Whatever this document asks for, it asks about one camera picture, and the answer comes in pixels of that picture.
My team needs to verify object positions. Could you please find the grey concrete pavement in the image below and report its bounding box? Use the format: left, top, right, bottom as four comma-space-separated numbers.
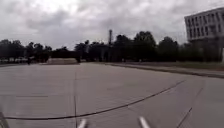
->
0, 62, 224, 128

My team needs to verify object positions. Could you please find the tall chimney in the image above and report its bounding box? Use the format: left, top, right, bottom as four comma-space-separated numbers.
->
108, 29, 114, 46

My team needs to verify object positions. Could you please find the row of trees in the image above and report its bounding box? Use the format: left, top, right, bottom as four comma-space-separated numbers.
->
0, 30, 224, 64

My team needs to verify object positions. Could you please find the low pale structure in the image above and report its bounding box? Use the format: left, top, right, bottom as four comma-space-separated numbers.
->
46, 58, 80, 66

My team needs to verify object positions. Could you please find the grey stone kerb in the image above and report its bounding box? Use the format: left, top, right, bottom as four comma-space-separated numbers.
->
106, 62, 224, 80

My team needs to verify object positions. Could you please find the robot's own part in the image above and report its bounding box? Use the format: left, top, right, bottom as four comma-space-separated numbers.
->
138, 115, 151, 128
77, 118, 88, 128

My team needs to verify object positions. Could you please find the grass strip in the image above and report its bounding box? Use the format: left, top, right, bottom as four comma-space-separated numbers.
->
133, 60, 224, 72

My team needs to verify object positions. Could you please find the long pale multi-storey building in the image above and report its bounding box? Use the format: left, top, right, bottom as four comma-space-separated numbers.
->
183, 7, 224, 43

